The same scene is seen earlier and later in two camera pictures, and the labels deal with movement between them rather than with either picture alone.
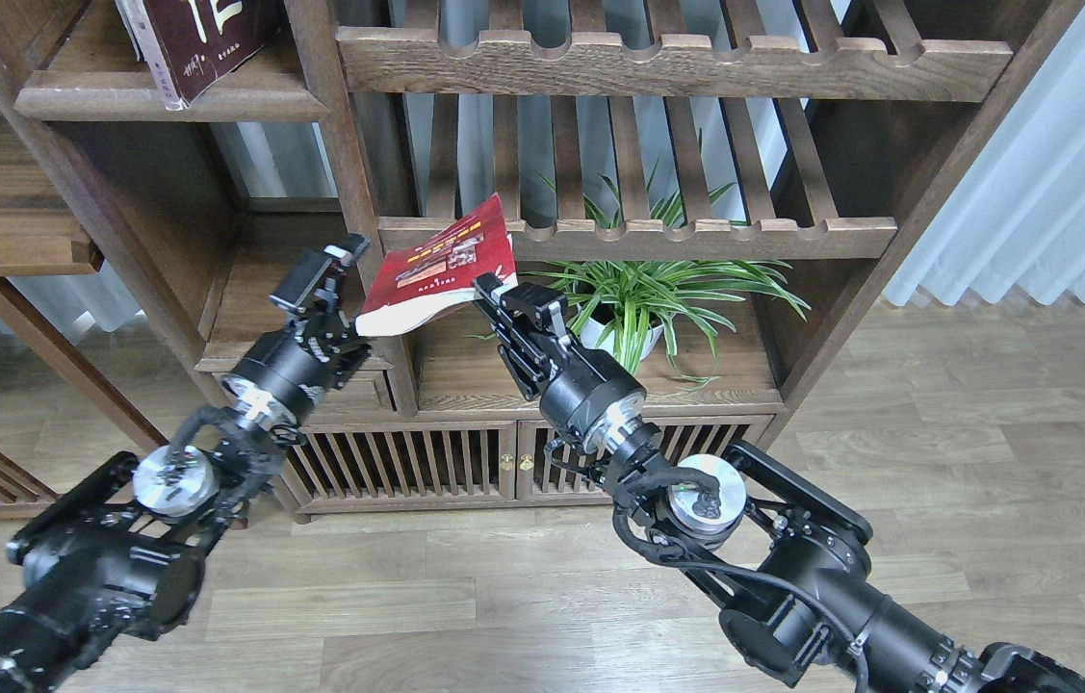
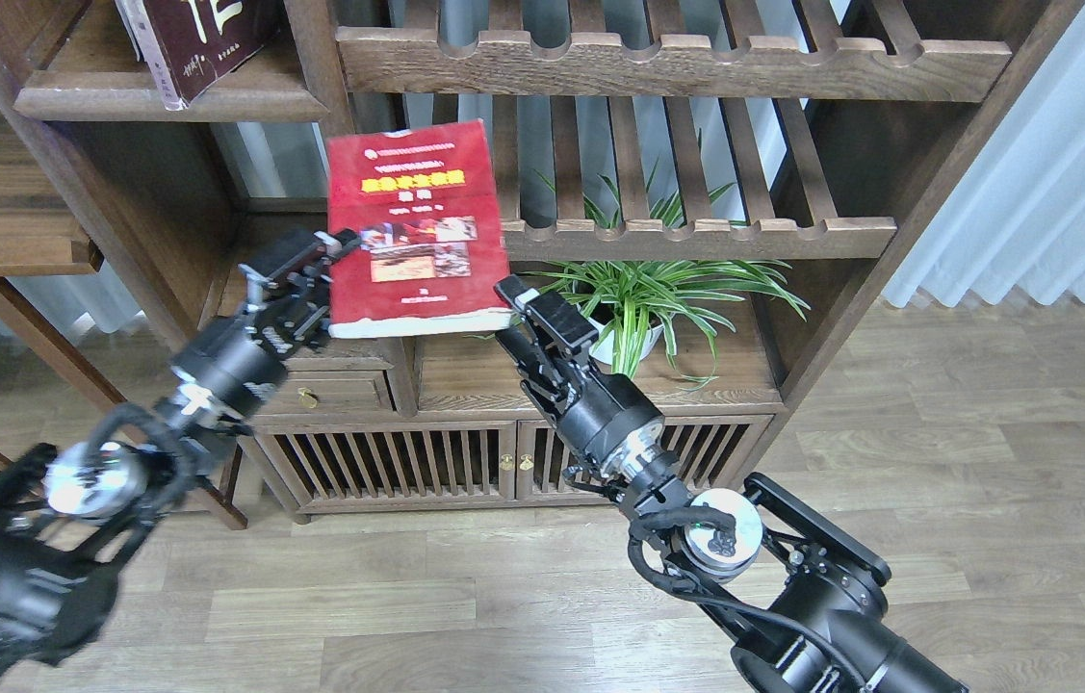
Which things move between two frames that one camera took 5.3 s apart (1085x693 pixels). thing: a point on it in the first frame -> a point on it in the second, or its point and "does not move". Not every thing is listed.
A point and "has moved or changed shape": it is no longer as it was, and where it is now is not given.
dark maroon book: [194, 45] does not move
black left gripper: [284, 374] -> [239, 368]
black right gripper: [591, 396] does not move
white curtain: [1063, 195] does not move
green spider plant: [677, 302] does not move
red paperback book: [424, 280] has moved or changed shape
